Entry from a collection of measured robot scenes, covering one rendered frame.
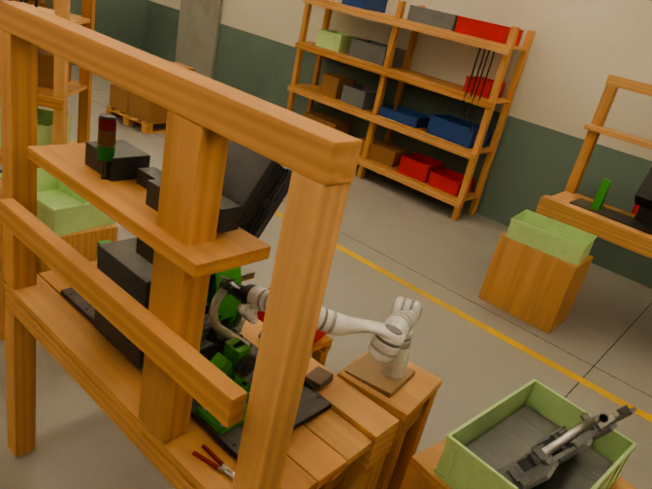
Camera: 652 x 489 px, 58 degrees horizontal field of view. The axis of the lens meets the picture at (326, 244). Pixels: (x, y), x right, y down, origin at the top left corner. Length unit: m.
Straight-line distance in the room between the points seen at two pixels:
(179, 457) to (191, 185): 0.82
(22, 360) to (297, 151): 1.90
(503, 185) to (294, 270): 6.30
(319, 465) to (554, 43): 6.00
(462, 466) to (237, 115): 1.34
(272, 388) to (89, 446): 1.86
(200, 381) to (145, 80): 0.77
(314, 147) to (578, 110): 6.06
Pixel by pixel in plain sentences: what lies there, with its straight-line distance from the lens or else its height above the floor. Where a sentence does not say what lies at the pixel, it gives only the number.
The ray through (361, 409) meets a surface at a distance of 2.12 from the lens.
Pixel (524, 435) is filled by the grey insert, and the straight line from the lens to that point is 2.41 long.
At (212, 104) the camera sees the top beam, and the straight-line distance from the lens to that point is 1.37.
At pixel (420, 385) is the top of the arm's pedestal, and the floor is 0.85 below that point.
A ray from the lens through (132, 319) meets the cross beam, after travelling 1.73.
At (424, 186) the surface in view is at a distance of 7.23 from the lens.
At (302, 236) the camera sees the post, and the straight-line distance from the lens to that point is 1.21.
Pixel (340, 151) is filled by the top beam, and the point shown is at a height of 1.92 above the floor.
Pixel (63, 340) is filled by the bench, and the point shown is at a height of 0.88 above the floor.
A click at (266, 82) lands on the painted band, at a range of 9.74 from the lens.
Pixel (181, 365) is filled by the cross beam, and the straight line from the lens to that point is 1.58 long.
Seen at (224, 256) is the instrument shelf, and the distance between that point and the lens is 1.49.
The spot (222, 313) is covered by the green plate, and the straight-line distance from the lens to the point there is 2.10.
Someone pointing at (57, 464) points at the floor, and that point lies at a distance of 3.10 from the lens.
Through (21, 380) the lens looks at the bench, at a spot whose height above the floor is 0.42.
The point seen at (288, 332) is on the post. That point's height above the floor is 1.50.
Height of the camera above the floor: 2.21
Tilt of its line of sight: 24 degrees down
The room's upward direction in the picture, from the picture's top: 13 degrees clockwise
